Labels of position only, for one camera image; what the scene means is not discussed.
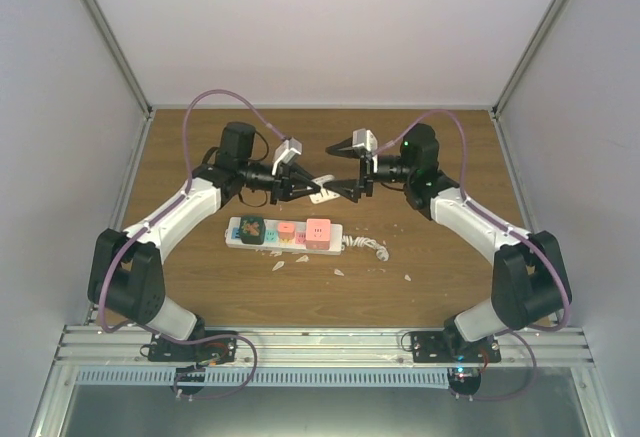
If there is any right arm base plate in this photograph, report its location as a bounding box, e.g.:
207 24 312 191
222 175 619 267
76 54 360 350
399 329 502 364

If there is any grey slotted cable duct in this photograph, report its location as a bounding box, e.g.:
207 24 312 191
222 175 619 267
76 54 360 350
76 366 449 390

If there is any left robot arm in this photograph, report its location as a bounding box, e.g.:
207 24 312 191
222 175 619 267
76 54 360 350
87 122 319 361

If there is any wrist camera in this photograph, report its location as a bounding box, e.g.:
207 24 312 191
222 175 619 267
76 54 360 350
351 128 378 158
271 137 302 176

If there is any white plug adapter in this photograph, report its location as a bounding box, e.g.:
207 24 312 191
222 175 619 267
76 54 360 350
309 174 340 205

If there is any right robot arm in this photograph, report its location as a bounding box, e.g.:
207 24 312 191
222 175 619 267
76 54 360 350
326 123 572 362

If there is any green patterned plug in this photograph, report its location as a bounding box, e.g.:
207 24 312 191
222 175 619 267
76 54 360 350
238 215 266 245

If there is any aluminium frame post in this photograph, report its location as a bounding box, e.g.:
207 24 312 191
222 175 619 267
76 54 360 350
490 0 570 120
81 0 153 120

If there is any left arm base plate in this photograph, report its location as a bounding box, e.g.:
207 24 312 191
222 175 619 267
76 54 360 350
140 327 238 366

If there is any white coiled power cord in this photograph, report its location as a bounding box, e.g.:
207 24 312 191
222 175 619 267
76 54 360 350
342 235 391 263

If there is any left aluminium frame post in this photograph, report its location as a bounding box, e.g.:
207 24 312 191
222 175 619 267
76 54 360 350
81 0 153 120

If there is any aluminium front rail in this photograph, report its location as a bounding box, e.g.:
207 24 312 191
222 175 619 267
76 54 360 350
54 326 594 368

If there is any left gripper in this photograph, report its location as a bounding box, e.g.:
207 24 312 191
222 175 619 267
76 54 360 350
239 159 320 205

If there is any pink cube adapter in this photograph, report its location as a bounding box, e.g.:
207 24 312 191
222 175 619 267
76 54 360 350
305 218 331 250

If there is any white power strip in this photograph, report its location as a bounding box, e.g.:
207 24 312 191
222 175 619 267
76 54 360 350
225 216 344 255

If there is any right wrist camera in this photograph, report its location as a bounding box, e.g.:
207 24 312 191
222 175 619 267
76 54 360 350
351 128 378 158

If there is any right aluminium frame post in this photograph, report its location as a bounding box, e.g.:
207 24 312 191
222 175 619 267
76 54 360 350
490 0 570 120

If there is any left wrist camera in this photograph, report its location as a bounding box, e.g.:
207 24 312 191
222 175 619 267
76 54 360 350
271 137 302 176

